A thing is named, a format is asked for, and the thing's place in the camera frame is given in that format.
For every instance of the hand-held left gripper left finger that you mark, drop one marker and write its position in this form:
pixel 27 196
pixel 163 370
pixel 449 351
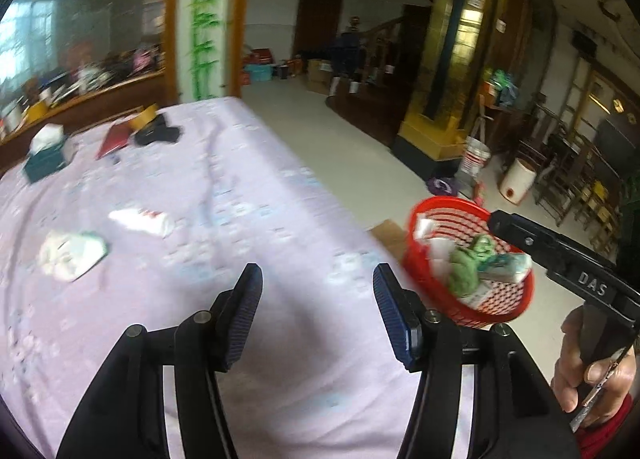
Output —
pixel 245 319

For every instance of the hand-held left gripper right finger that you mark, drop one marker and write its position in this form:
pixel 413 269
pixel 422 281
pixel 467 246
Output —
pixel 392 319

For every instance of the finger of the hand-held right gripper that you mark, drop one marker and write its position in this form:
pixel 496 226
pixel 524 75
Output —
pixel 525 236

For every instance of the teal white wrapper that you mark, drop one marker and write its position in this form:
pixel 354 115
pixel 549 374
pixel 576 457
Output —
pixel 505 266

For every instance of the green towel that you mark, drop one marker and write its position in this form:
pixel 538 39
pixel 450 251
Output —
pixel 467 264

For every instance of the white paper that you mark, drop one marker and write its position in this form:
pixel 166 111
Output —
pixel 440 254

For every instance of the red plastic mesh basket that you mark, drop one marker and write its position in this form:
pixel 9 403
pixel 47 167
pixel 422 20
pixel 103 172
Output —
pixel 480 315

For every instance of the person's right hand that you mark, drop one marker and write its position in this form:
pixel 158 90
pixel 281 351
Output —
pixel 567 364

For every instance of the white cylindrical container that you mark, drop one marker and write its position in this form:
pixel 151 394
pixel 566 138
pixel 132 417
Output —
pixel 517 181

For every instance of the row of wooden chairs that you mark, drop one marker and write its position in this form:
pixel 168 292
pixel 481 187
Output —
pixel 565 174

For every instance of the flat cardboard piece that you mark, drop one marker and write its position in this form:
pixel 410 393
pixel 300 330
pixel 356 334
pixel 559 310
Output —
pixel 390 235

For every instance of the white plastic bucket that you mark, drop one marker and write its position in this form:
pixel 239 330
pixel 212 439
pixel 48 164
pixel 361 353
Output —
pixel 474 161

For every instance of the purple bag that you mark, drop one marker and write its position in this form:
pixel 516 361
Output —
pixel 442 185

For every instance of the black screen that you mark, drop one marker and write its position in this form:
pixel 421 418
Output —
pixel 617 146

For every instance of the purple floral tablecloth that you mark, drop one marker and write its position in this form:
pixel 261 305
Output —
pixel 250 189

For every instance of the white red packet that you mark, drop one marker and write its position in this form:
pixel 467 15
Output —
pixel 145 221

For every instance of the colourful bags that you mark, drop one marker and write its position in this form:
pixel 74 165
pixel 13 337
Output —
pixel 500 86

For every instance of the crumpled white wrapper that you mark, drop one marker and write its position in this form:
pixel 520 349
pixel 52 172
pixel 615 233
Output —
pixel 70 254

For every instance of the golden tiled pillar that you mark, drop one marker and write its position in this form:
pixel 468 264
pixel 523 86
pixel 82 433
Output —
pixel 450 64

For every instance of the black cloth item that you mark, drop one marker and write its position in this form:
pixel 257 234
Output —
pixel 155 136

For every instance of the dark wooden staircase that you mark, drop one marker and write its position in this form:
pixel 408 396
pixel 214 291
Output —
pixel 380 89

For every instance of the red booklet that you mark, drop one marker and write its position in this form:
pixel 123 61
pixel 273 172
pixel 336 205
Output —
pixel 115 139

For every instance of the brown tape roll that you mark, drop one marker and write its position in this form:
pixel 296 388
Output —
pixel 142 119

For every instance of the blue box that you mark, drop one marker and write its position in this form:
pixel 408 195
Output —
pixel 260 74

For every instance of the dark green tissue box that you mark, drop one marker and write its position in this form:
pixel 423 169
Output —
pixel 45 164

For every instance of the cardboard box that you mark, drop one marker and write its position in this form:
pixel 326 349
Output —
pixel 317 74

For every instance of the red box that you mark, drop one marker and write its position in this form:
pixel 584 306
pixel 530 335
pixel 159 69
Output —
pixel 260 58

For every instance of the wooden counter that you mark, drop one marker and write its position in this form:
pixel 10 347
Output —
pixel 100 99

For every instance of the bamboo painted pillar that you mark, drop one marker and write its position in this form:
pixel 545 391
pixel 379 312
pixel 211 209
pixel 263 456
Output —
pixel 207 39

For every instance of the pile of assorted counter items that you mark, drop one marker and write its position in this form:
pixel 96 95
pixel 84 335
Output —
pixel 90 74

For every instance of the dark wooden door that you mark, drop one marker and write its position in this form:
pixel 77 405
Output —
pixel 317 14

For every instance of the window with grille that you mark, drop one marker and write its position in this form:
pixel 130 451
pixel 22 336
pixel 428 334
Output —
pixel 25 29

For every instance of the black wall speaker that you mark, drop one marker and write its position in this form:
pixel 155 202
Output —
pixel 584 43

